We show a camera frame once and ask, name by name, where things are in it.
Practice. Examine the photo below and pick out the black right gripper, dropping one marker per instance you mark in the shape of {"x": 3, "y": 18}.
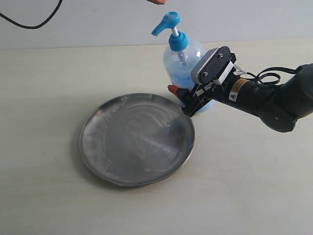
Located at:
{"x": 201, "y": 95}

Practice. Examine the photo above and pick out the round stainless steel plate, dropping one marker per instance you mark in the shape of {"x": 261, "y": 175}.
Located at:
{"x": 136, "y": 139}

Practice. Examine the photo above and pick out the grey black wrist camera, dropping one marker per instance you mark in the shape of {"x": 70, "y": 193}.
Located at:
{"x": 212, "y": 65}

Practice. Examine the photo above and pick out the blue pump dispenser bottle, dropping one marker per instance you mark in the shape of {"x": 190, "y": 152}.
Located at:
{"x": 182, "y": 53}

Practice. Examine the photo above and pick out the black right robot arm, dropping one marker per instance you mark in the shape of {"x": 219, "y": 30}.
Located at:
{"x": 278, "y": 96}

